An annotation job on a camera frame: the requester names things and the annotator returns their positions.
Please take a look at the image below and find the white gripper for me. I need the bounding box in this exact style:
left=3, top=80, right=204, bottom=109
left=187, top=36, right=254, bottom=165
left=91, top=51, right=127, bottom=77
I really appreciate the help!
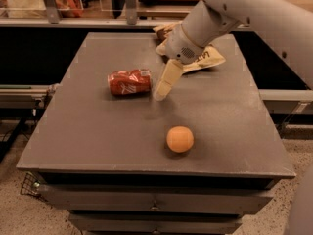
left=153, top=23, right=204, bottom=101

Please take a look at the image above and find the red coke can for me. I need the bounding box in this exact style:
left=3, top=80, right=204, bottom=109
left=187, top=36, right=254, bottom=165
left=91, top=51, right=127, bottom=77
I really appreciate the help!
left=107, top=69, right=152, bottom=95

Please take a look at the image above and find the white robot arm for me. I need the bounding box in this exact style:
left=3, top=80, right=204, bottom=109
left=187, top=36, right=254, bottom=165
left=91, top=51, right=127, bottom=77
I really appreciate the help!
left=164, top=0, right=313, bottom=87

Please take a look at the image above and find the brown sea salt chip bag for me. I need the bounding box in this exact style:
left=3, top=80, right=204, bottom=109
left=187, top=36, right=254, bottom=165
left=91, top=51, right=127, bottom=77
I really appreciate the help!
left=153, top=23, right=225, bottom=73

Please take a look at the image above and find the orange ball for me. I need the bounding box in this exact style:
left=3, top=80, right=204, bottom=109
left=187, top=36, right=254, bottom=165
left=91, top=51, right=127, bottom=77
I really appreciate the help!
left=166, top=126, right=194, bottom=153

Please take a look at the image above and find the orange snack bag on shelf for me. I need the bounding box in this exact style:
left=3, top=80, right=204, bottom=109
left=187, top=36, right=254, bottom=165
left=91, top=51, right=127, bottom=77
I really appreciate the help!
left=55, top=0, right=83, bottom=18

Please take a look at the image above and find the grey drawer cabinet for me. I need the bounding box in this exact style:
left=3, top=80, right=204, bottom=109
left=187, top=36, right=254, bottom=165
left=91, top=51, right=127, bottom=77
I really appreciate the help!
left=18, top=33, right=294, bottom=235

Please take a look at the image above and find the metal shelf rail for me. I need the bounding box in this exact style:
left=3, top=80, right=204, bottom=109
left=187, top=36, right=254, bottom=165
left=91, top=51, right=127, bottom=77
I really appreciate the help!
left=0, top=18, right=177, bottom=29

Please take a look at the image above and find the wire basket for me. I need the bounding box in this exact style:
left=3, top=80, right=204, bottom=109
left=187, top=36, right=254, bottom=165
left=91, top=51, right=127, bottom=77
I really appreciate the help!
left=20, top=172, right=42, bottom=199

